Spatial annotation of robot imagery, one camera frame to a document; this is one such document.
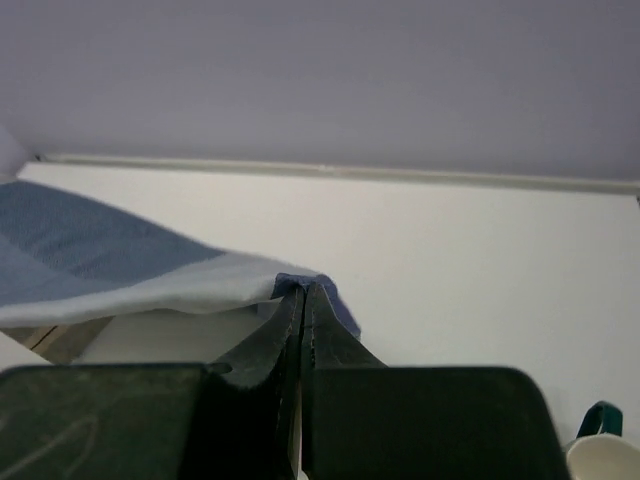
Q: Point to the green mug white inside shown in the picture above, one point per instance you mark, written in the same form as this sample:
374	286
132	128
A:
599	450

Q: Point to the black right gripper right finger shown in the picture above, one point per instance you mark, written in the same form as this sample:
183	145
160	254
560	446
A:
334	366

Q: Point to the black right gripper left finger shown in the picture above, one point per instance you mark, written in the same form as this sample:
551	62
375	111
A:
247	408

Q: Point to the blue patchwork cloth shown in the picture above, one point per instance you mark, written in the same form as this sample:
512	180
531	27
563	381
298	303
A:
84	282

